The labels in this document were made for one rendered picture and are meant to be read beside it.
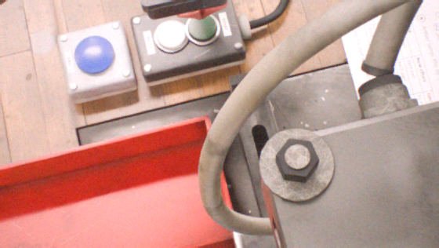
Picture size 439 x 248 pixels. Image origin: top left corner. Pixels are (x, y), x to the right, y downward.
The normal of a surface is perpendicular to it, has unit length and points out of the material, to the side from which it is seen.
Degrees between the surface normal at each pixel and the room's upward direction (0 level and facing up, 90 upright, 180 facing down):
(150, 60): 0
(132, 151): 90
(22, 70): 0
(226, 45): 0
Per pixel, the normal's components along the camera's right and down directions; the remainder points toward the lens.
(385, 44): -0.27, 0.22
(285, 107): -0.05, -0.33
